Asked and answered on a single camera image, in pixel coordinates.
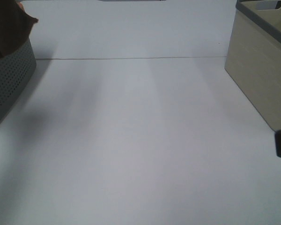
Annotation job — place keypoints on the brown towel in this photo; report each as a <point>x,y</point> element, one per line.
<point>15,26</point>

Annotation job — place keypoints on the beige bin grey rim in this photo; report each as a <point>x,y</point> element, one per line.
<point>254,56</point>

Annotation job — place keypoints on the grey perforated basket orange rim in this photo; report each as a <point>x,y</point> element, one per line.
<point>16,71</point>

